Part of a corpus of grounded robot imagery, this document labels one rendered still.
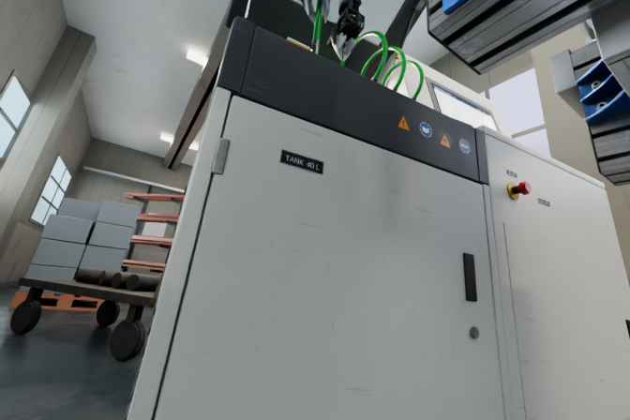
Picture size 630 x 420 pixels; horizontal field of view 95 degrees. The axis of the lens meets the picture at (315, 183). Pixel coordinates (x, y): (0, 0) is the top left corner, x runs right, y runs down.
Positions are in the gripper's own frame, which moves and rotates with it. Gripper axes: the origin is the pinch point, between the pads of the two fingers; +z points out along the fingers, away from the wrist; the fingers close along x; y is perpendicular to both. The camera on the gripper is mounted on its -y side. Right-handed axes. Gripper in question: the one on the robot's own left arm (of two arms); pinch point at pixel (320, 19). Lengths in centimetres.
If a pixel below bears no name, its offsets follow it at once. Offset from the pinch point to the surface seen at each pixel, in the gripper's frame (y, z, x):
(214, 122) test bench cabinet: 48, 17, -19
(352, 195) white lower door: 44, 36, 1
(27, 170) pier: -185, 53, -334
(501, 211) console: 26, 55, 38
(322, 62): 28.4, 11.4, -0.8
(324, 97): 33.5, 17.8, -1.6
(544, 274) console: 30, 73, 47
